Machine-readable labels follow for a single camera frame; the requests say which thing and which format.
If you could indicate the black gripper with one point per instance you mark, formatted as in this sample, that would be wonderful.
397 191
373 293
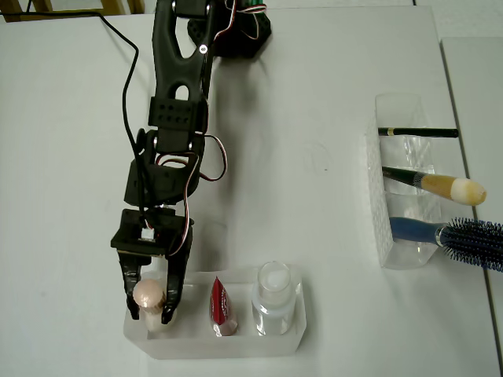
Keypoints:
127 236

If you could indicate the pink lotion bottle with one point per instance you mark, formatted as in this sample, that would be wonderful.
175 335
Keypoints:
148 292

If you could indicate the gold makeup brush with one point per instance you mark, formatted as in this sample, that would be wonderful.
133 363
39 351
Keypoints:
440 184

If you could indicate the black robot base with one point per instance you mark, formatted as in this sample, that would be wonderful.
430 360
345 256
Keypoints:
247 43

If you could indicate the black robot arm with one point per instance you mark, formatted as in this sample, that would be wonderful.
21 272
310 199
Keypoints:
169 59

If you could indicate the clear spray bottle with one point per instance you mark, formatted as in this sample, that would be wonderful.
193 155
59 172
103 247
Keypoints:
273 282

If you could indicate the red hand cream tube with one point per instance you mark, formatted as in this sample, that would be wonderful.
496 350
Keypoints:
222 306

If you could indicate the translucent white plastic tray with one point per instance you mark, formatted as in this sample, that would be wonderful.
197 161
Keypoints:
220 347

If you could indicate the clear acrylic organizer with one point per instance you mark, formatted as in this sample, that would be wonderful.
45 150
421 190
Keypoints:
379 220

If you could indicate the blue round hairbrush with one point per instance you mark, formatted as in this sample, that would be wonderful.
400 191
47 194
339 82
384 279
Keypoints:
416 231

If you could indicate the green controller board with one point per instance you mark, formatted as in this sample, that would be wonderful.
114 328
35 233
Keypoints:
253 6

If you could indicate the dark eyeliner pencil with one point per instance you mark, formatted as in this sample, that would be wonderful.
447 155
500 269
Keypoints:
424 132

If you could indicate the black gripper camera module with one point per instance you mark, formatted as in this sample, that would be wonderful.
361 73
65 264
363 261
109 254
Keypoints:
125 243

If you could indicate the wooden chair frame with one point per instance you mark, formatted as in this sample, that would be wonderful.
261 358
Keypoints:
9 12

